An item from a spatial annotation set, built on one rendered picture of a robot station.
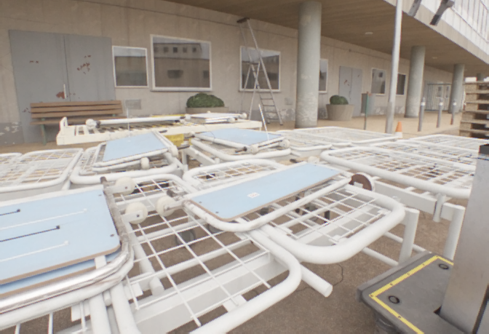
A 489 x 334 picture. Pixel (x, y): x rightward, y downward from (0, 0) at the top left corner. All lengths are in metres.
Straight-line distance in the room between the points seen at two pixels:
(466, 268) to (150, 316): 0.75
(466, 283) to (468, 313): 0.08
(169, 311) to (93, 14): 6.58
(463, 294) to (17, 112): 6.73
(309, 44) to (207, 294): 6.75
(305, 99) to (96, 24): 5.31
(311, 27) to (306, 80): 1.34
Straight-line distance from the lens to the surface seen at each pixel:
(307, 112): 6.93
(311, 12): 7.25
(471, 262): 0.84
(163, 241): 1.67
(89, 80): 6.55
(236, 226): 0.69
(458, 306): 0.91
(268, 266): 0.70
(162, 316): 0.60
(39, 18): 6.78
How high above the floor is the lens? 0.86
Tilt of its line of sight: 12 degrees down
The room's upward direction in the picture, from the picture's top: straight up
